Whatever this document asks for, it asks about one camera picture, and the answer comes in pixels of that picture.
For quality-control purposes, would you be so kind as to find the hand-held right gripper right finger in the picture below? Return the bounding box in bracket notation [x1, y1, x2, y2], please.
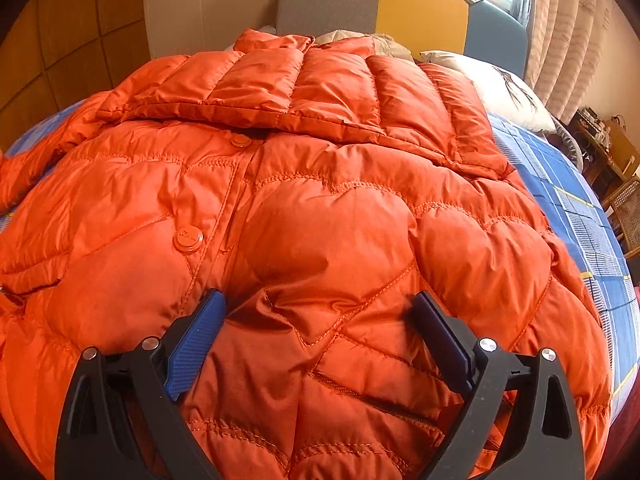
[410, 290, 587, 480]

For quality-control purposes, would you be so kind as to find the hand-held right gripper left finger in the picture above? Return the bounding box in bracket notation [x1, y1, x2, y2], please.
[55, 288, 228, 480]

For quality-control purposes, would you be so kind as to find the orange puffer jacket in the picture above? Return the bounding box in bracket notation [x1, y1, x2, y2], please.
[0, 28, 613, 480]

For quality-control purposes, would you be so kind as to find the blue plaid bed sheet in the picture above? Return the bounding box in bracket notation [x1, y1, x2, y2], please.
[0, 100, 640, 431]

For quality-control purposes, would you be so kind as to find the cluttered wooden desk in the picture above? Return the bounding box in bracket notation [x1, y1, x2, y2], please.
[570, 105, 640, 186]

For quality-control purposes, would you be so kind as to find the rattan chair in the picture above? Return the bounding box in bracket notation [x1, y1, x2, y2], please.
[607, 177, 640, 248]

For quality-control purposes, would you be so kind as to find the white printed pillow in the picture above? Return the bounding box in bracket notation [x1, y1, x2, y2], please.
[419, 50, 558, 133]

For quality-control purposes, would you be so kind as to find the beige garment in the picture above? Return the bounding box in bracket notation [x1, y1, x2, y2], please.
[315, 30, 416, 63]

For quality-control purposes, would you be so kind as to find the striped beige curtain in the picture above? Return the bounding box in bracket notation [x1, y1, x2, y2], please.
[520, 0, 640, 126]

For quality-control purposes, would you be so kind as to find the grey and yellow headboard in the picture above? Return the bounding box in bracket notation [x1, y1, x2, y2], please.
[276, 0, 529, 61]

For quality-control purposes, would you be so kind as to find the grey wire fan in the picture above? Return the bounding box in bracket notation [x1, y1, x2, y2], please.
[550, 119, 585, 168]

